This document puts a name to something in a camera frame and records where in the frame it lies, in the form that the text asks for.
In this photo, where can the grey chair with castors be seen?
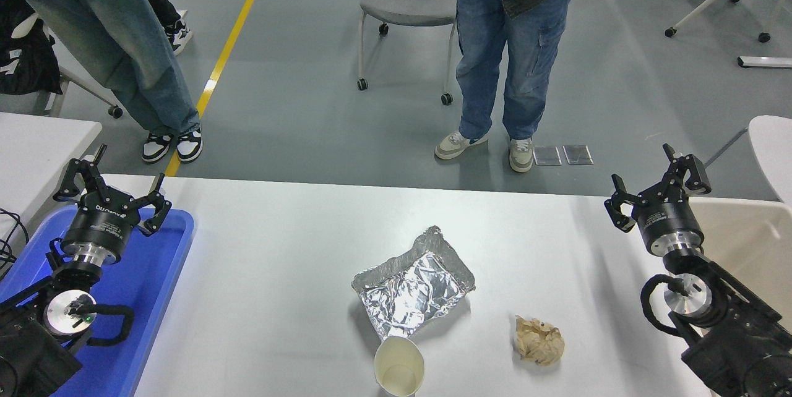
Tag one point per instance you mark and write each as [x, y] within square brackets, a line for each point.
[402, 7]

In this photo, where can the large pale bin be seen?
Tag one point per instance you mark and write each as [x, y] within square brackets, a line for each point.
[755, 242]

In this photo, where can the white side table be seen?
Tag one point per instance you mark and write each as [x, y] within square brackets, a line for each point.
[31, 149]

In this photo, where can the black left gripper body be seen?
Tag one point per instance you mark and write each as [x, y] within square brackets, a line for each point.
[99, 221]

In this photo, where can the white round table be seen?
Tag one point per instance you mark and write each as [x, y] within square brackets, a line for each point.
[773, 149]

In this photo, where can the white chair with castors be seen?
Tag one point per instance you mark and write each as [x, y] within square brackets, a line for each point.
[80, 85]

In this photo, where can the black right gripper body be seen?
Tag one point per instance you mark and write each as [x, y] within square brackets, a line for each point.
[668, 217]

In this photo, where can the person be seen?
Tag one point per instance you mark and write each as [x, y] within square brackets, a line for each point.
[124, 44]
[482, 44]
[158, 1]

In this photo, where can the metal floor plate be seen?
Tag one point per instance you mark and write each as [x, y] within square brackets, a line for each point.
[547, 156]
[578, 154]

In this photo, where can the blue plastic tray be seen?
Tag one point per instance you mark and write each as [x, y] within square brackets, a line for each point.
[154, 273]

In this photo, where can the white floor bar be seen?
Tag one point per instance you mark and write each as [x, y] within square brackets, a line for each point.
[764, 62]

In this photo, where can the black bag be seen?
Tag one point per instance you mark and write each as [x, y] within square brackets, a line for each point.
[25, 57]

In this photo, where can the white paper cup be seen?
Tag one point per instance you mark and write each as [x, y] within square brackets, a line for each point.
[399, 366]

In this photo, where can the tan paper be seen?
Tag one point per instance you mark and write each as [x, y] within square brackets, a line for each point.
[539, 341]

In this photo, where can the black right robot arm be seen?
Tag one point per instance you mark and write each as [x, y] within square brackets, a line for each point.
[736, 347]

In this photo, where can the foil tray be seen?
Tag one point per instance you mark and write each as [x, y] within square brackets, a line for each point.
[408, 292]

